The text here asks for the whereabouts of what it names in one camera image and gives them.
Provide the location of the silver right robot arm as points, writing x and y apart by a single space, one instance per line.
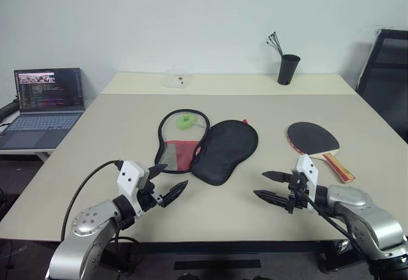
366 216

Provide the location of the black plastic cup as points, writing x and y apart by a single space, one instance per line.
287 69

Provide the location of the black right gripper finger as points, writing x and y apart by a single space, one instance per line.
272 197
277 176

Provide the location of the black and red paddle case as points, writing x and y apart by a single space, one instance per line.
223 152

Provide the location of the dark rounded shape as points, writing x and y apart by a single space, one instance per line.
264 277
186 276

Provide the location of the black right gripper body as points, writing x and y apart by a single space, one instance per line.
298 197

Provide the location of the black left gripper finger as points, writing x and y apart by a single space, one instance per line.
174 192
157 170

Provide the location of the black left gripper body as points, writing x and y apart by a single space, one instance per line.
149 197

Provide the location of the black tube-shaped object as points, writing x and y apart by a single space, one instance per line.
6 111

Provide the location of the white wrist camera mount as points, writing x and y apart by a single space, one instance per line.
129 178
307 171

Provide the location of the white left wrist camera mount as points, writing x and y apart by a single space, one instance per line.
129 178

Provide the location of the grey open laptop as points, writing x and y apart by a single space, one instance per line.
48 95

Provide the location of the black table frame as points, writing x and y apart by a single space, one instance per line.
223 248

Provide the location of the white side table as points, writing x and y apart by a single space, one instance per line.
28 153

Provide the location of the black mesh office chair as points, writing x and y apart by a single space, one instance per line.
385 79

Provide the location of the clear plastic container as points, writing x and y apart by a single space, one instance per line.
177 80

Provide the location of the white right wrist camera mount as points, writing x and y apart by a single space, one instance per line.
307 171

